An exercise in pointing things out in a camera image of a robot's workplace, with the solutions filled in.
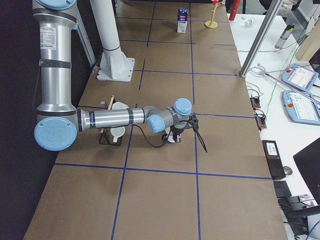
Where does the black cable connector block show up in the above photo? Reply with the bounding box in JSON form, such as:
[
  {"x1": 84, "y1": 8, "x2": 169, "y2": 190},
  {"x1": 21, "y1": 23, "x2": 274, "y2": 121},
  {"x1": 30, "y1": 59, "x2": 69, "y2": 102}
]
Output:
[
  {"x1": 254, "y1": 114, "x2": 267, "y2": 130},
  {"x1": 250, "y1": 96, "x2": 261, "y2": 110}
]

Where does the upper teach pendant tablet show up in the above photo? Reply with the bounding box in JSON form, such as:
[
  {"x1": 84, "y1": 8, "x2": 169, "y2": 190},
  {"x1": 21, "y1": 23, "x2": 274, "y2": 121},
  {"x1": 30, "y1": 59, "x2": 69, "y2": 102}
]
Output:
[{"x1": 281, "y1": 63, "x2": 319, "y2": 92}]

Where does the wooden mug tree stand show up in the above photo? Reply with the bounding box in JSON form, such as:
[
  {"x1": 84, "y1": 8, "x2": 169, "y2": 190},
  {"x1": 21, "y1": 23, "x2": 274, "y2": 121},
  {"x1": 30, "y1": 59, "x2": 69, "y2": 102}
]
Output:
[{"x1": 204, "y1": 4, "x2": 218, "y2": 29}]

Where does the teach pendant tablet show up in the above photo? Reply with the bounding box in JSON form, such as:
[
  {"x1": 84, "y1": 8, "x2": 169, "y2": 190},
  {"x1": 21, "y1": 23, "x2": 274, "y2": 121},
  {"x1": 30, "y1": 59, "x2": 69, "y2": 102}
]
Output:
[
  {"x1": 281, "y1": 63, "x2": 319, "y2": 92},
  {"x1": 282, "y1": 90, "x2": 320, "y2": 126}
]

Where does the blue white milk carton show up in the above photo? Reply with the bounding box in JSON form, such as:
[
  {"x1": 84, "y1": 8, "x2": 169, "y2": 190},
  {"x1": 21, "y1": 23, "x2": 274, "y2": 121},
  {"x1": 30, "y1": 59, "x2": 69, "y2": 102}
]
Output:
[{"x1": 177, "y1": 7, "x2": 188, "y2": 34}]

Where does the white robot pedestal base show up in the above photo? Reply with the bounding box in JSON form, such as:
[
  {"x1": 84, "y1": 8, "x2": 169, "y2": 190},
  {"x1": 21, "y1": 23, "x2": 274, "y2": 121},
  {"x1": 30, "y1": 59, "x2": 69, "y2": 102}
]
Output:
[{"x1": 90, "y1": 0, "x2": 135, "y2": 82}]

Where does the red item on stand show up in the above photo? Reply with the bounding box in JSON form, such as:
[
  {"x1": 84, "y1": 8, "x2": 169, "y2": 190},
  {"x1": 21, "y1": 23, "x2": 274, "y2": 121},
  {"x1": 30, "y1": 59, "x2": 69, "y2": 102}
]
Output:
[{"x1": 211, "y1": 0, "x2": 222, "y2": 5}]

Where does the white ribbed mug on rack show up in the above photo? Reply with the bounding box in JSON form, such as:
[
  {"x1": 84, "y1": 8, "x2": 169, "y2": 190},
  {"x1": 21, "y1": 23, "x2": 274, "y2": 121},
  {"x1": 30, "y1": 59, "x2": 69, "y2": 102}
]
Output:
[{"x1": 111, "y1": 101, "x2": 129, "y2": 110}]

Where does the aluminium frame post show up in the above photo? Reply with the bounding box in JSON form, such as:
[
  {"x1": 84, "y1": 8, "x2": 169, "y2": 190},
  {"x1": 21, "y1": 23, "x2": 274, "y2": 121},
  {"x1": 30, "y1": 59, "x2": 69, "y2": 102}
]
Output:
[{"x1": 239, "y1": 0, "x2": 283, "y2": 78}]

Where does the black monitor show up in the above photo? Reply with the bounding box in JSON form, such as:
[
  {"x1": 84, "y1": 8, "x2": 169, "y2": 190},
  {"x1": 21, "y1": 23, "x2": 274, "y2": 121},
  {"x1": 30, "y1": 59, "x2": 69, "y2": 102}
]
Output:
[{"x1": 293, "y1": 138, "x2": 320, "y2": 204}]

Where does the lower teach pendant tablet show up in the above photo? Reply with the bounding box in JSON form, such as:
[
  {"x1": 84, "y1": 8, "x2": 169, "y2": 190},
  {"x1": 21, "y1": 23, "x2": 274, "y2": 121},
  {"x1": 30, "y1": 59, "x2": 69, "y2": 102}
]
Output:
[{"x1": 282, "y1": 90, "x2": 320, "y2": 126}]

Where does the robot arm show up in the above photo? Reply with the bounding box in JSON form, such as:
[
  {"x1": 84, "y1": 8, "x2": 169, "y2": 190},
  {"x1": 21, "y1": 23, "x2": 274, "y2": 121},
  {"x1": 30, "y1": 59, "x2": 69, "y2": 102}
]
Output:
[{"x1": 32, "y1": 0, "x2": 192, "y2": 151}]

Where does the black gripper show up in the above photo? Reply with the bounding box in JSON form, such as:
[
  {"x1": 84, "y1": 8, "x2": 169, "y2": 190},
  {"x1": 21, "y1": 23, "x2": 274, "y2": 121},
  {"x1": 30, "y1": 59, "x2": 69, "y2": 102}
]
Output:
[{"x1": 170, "y1": 122, "x2": 187, "y2": 143}]

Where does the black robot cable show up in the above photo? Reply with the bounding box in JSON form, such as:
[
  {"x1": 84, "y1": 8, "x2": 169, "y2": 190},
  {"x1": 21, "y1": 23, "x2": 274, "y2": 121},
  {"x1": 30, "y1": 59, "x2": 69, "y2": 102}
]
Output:
[{"x1": 131, "y1": 123, "x2": 168, "y2": 149}]

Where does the small white bottle lying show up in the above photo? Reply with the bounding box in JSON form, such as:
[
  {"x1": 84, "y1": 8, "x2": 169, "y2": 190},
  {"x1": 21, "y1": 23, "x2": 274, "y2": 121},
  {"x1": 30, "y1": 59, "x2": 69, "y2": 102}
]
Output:
[{"x1": 240, "y1": 18, "x2": 255, "y2": 28}]

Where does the red fire extinguisher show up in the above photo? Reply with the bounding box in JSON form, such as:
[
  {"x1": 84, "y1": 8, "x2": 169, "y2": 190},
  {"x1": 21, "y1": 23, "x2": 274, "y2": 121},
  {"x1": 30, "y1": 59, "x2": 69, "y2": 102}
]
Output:
[{"x1": 229, "y1": 0, "x2": 241, "y2": 21}]

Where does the black box with label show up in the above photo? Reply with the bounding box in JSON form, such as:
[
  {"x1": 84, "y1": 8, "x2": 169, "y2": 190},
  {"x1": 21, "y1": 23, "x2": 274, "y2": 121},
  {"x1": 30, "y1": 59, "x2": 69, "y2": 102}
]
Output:
[{"x1": 261, "y1": 140, "x2": 286, "y2": 181}]

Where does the black wire mug rack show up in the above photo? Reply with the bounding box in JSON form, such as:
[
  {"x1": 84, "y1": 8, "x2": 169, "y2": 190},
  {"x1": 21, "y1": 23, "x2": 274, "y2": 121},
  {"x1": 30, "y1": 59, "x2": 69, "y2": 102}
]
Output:
[{"x1": 98, "y1": 100, "x2": 123, "y2": 146}]

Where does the clear water bottle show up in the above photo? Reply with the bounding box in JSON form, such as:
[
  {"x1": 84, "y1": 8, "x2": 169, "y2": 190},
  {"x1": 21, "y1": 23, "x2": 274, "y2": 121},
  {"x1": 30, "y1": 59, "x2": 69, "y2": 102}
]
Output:
[{"x1": 274, "y1": 23, "x2": 295, "y2": 49}]

